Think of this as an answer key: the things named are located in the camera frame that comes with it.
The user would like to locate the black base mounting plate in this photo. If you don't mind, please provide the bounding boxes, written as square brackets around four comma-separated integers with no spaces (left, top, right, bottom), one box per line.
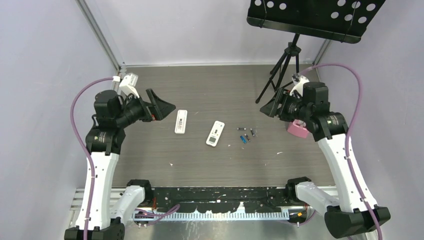
[138,186,307,214]

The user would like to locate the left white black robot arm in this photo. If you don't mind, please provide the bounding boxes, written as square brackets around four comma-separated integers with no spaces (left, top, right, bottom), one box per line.
[64,88,176,240]

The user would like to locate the white remote with buttons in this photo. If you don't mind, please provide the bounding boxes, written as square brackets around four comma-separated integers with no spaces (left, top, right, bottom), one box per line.
[205,120,225,147]

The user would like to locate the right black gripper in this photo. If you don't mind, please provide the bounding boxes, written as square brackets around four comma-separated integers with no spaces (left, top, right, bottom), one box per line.
[260,87,312,123]

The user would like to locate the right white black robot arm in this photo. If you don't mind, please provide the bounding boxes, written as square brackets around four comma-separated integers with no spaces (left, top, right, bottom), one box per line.
[260,82,391,239]

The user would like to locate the white remote face down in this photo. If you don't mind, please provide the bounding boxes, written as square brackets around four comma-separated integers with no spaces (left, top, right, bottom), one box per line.
[174,109,188,135]

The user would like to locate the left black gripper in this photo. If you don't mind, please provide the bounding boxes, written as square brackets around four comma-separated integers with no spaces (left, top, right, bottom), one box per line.
[115,88,175,128]

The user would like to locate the pink box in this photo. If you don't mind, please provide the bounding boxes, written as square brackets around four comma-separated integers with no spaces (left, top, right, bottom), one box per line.
[287,119,310,139]

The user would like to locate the black music stand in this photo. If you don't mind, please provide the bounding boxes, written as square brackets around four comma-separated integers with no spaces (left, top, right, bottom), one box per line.
[246,0,384,103]

